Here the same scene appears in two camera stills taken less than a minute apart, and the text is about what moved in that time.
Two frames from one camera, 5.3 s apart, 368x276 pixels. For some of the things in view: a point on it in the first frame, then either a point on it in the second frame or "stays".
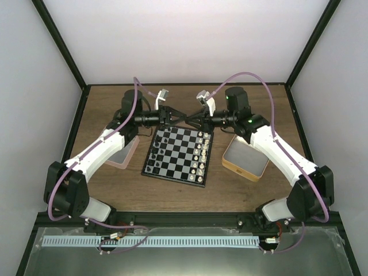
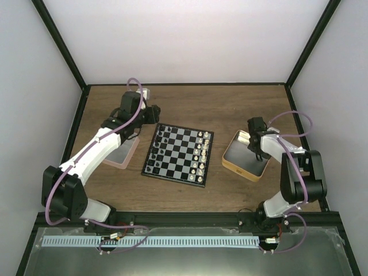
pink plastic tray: x=122 y=158 stays
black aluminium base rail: x=184 y=219 stays
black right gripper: x=204 y=121 -> x=265 y=156
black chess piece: x=158 y=139 stays
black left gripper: x=165 y=112 -> x=154 y=117
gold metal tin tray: x=241 y=157 stays
